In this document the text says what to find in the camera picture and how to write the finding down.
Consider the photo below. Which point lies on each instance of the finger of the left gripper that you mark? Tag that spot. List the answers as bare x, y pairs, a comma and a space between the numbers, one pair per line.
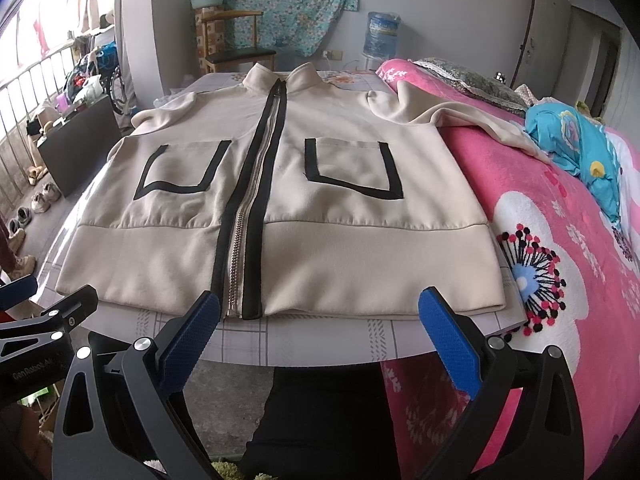
17, 291
68, 313

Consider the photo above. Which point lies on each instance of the beige zip jacket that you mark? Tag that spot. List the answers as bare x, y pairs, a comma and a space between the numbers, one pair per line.
288, 194

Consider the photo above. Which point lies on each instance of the pink floral blanket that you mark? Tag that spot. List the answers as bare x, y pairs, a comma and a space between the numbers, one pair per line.
578, 279

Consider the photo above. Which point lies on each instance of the blue water bottle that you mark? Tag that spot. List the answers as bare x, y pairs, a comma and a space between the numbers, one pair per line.
381, 37

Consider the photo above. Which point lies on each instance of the turquoise cartoon cloth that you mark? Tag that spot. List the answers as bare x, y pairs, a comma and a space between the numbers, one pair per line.
580, 148

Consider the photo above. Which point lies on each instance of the wooden chair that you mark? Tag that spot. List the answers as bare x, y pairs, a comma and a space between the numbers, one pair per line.
239, 51

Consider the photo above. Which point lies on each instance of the bicycle by window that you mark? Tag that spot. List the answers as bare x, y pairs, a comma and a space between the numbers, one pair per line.
97, 74

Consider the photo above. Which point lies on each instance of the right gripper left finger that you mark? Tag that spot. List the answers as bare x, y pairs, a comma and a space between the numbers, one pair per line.
123, 413

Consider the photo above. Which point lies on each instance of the grey patterned pillow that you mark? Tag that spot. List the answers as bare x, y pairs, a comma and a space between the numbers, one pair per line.
474, 85

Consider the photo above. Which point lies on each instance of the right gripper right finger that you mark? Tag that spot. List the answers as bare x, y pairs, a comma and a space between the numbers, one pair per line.
545, 438

